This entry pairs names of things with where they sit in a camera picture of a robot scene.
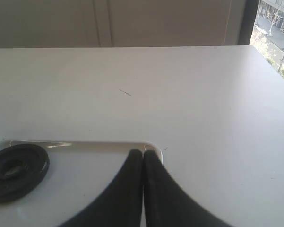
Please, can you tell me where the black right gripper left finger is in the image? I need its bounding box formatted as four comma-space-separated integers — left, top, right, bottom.
61, 149, 142, 227

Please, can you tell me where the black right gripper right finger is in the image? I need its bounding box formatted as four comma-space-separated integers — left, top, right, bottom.
144, 150, 229, 227

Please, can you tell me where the black weight plate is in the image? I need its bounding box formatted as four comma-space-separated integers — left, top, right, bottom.
0, 144, 50, 204

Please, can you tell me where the white plastic tray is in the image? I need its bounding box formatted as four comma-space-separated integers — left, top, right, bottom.
0, 141, 163, 227

